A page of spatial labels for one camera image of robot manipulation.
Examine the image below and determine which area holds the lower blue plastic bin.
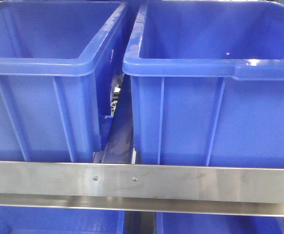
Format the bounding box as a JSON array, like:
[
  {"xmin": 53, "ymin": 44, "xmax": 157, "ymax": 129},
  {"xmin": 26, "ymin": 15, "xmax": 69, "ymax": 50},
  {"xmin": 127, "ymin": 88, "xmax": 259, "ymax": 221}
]
[{"xmin": 0, "ymin": 206, "xmax": 126, "ymax": 234}]

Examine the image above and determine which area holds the blue plastic bin left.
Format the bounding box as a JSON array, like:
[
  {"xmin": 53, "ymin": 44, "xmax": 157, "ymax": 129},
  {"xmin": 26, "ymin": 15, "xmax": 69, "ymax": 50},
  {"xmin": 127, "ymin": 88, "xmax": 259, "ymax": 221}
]
[{"xmin": 0, "ymin": 0, "xmax": 128, "ymax": 162}]

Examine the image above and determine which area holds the blue plastic bin right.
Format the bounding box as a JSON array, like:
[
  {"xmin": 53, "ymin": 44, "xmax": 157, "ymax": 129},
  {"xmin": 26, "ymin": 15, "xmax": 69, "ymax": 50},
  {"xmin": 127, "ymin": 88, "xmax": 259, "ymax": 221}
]
[{"xmin": 123, "ymin": 0, "xmax": 284, "ymax": 168}]

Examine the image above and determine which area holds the blue plastic bin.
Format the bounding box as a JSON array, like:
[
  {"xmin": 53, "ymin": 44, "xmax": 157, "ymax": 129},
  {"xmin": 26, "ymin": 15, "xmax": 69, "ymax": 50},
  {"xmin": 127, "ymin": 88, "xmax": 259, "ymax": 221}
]
[
  {"xmin": 0, "ymin": 0, "xmax": 128, "ymax": 162},
  {"xmin": 0, "ymin": 206, "xmax": 126, "ymax": 234},
  {"xmin": 123, "ymin": 0, "xmax": 284, "ymax": 168}
]

